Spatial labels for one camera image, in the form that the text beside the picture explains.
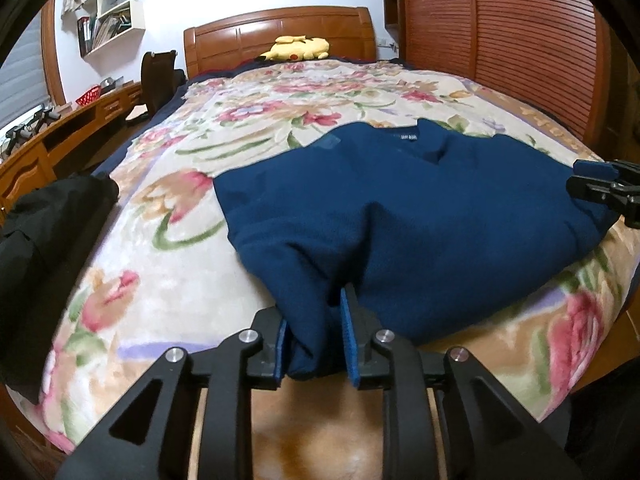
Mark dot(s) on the wooden louvred wardrobe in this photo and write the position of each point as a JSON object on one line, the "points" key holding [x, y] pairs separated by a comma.
{"points": [[510, 30]]}

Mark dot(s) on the dark brown chair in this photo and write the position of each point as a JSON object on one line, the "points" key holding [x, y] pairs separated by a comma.
{"points": [[157, 77]]}

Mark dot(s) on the grey window blind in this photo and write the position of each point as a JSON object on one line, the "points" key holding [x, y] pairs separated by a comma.
{"points": [[22, 85]]}

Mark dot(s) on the red basket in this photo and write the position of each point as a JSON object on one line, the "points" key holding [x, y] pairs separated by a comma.
{"points": [[88, 97]]}

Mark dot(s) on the blue knit sweater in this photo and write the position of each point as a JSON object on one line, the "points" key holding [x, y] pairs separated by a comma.
{"points": [[425, 240]]}

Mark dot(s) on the yellow plush toy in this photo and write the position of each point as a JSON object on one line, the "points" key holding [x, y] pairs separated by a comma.
{"points": [[297, 50]]}

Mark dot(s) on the black tools on desk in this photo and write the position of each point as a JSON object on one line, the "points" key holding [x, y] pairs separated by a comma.
{"points": [[25, 130]]}

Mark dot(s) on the wooden desk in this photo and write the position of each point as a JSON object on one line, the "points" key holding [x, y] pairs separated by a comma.
{"points": [[25, 165]]}

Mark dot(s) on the wooden bed headboard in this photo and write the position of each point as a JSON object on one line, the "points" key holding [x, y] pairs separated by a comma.
{"points": [[235, 37]]}

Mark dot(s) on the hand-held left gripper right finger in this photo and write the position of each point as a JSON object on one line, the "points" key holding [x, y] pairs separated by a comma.
{"points": [[350, 340]]}

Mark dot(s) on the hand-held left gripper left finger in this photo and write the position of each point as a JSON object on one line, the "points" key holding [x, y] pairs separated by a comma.
{"points": [[280, 355]]}

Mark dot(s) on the grey box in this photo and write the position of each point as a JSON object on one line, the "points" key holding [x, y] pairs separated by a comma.
{"points": [[110, 85]]}

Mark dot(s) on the black cloth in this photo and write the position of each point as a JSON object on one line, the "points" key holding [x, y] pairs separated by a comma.
{"points": [[45, 260]]}

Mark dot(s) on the white wall shelf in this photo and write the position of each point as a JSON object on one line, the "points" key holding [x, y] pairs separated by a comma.
{"points": [[120, 15]]}

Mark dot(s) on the floral blanket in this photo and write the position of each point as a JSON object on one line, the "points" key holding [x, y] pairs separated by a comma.
{"points": [[165, 270]]}

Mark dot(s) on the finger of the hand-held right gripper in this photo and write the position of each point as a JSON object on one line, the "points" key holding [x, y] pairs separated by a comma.
{"points": [[600, 169], [600, 194]]}

